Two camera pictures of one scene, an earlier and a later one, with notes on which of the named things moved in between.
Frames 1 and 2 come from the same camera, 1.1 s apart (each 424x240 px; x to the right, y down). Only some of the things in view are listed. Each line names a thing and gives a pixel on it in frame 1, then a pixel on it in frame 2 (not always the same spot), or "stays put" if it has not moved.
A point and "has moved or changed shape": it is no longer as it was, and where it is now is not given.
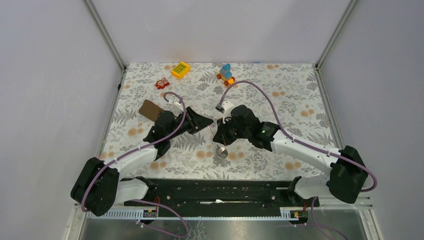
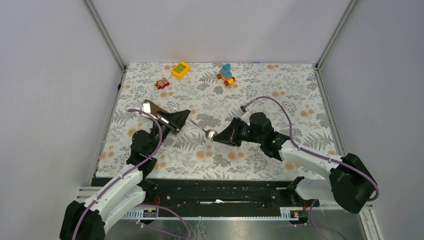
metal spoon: (220, 151) has moved or changed shape
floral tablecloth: (288, 96) stays put
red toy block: (161, 83) stays put
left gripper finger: (199, 121) to (173, 121)
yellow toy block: (180, 70) stays put
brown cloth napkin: (150, 110) stays put
